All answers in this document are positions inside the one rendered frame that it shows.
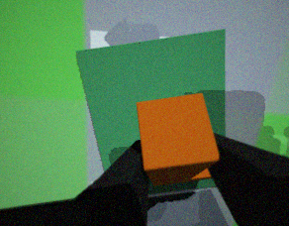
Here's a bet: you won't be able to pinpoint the green flat mat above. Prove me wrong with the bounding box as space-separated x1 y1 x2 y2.
76 29 229 226

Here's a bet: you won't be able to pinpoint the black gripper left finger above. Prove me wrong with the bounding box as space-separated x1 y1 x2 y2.
0 140 148 226

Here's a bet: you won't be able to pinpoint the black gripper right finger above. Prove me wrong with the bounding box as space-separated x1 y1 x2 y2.
207 133 289 226

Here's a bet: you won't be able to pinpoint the orange block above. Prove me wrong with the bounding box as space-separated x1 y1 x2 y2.
137 93 220 185

